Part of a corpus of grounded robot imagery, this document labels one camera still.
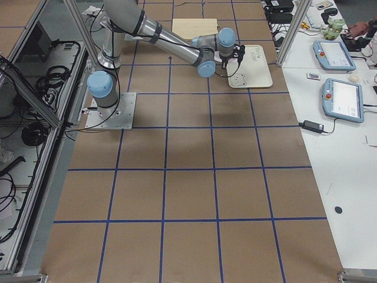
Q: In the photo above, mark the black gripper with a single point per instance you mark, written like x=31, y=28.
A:
x=225, y=59

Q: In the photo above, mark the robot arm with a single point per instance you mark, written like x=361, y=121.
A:
x=127, y=18

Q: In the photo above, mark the cream bear tray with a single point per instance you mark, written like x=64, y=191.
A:
x=253, y=71

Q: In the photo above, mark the bamboo cutting board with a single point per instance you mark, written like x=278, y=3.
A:
x=188, y=28

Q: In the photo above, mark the black power brick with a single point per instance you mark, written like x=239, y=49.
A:
x=280, y=18

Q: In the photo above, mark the small white card box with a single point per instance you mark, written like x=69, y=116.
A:
x=312, y=76

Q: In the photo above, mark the brass cylinder tool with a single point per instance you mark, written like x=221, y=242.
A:
x=304, y=26

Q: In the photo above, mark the white keyboard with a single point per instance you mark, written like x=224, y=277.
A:
x=313, y=17

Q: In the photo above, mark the black power adapter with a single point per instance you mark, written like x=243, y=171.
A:
x=312, y=126

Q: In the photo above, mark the blue teach pendant far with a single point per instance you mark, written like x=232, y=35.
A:
x=333, y=55

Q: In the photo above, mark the blue teach pendant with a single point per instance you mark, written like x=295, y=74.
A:
x=333, y=55
x=343, y=100

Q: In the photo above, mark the green plush toy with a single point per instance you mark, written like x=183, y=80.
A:
x=333, y=29

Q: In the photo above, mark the blue teach pendant near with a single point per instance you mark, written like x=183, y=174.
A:
x=343, y=100

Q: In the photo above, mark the beige egg ball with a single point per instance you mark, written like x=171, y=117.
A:
x=354, y=78

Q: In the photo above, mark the black round cap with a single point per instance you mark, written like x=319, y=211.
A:
x=338, y=210

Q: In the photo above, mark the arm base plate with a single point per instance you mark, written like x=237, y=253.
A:
x=114, y=118
x=130, y=37

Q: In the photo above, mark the aluminium frame post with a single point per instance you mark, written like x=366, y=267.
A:
x=298, y=17

